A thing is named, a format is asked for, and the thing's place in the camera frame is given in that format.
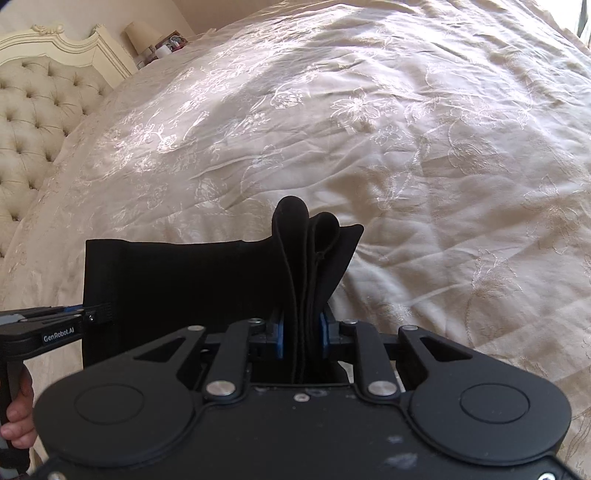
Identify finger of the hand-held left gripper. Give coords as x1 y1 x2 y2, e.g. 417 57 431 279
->
0 302 112 325
0 323 88 355

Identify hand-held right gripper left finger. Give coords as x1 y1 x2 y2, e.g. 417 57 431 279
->
133 308 285 400

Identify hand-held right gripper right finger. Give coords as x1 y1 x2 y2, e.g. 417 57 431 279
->
318 308 468 400

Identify black pants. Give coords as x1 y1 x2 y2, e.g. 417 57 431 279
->
82 196 365 387

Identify person's left hand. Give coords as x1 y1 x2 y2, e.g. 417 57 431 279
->
0 368 37 452

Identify cream embroidered bedspread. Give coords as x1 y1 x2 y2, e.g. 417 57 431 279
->
0 0 591 480

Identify cream tufted headboard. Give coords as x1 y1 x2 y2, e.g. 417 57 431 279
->
0 22 140 260

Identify nightstand clutter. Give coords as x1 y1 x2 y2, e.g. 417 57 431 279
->
135 30 189 71

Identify cream table lamp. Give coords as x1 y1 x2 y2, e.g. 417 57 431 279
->
124 20 161 60

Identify black wrist strap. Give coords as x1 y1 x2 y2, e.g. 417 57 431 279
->
0 445 32 477

